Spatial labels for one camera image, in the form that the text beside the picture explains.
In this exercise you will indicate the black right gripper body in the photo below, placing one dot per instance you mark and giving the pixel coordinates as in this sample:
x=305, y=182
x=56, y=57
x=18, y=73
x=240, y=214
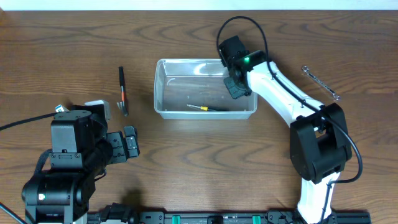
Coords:
x=235, y=91

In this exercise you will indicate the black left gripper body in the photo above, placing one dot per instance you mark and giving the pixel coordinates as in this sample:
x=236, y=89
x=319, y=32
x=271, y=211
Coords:
x=116, y=147

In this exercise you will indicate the slim yellow black screwdriver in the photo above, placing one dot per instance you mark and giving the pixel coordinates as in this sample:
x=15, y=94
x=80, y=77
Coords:
x=206, y=108

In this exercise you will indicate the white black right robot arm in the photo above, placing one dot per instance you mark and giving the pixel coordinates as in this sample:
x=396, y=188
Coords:
x=319, y=141

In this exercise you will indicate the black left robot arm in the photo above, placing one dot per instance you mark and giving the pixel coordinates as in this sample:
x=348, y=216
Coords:
x=65, y=176

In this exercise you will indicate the clear plastic container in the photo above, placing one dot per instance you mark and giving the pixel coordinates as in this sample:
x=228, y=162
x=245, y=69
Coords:
x=180, y=81

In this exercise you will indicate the small black orange hammer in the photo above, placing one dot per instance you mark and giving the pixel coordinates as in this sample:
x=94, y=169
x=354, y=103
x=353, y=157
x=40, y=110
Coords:
x=122, y=105

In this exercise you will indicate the silver combination wrench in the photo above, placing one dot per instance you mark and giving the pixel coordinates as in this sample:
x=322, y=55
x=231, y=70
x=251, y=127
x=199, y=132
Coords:
x=333, y=93

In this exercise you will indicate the black mounting rail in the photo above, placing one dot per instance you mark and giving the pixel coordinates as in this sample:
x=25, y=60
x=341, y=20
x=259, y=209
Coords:
x=217, y=217

